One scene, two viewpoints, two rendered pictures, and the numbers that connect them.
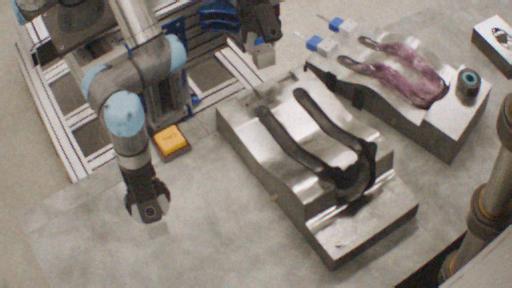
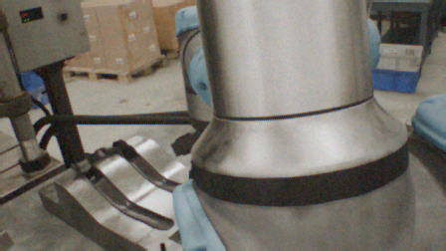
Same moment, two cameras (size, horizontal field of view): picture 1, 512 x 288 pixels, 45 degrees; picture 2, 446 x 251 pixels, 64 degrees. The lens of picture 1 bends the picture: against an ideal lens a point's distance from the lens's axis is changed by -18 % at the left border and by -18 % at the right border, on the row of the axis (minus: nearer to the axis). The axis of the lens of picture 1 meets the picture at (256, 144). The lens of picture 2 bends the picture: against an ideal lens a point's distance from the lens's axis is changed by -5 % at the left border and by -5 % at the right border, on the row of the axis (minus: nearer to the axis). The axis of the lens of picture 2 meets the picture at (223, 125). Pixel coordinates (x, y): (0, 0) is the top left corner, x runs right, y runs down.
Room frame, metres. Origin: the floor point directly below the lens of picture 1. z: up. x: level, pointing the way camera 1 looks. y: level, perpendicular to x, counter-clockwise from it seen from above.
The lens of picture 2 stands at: (1.80, -0.18, 1.37)
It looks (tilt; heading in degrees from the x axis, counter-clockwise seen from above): 25 degrees down; 160
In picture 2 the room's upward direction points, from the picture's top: 6 degrees counter-clockwise
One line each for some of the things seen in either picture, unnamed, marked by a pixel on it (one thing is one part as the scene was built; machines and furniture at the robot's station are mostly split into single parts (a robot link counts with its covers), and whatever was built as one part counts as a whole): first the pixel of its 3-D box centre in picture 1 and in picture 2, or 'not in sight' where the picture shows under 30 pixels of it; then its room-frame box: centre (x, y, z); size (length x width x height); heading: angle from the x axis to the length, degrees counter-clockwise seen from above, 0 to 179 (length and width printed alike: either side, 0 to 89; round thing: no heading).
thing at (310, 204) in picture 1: (319, 156); (134, 191); (1.02, -0.14, 0.87); 0.50 x 0.26 x 0.14; 30
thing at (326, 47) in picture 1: (313, 42); not in sight; (1.41, -0.17, 0.86); 0.13 x 0.05 x 0.05; 47
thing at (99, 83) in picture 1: (110, 88); not in sight; (0.93, 0.28, 1.25); 0.11 x 0.11 x 0.08; 34
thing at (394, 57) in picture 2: not in sight; (387, 56); (-0.85, 2.53, 0.28); 0.61 x 0.41 x 0.15; 34
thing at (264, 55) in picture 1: (256, 44); not in sight; (1.34, -0.02, 0.93); 0.13 x 0.05 x 0.05; 21
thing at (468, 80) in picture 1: (469, 82); not in sight; (1.19, -0.60, 0.93); 0.08 x 0.08 x 0.04
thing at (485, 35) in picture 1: (503, 46); not in sight; (1.44, -0.83, 0.84); 0.20 x 0.15 x 0.07; 30
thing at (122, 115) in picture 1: (125, 122); not in sight; (0.84, 0.24, 1.25); 0.09 x 0.08 x 0.11; 34
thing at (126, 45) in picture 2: not in sight; (108, 38); (-3.31, 0.20, 0.47); 1.22 x 0.80 x 0.94; 38
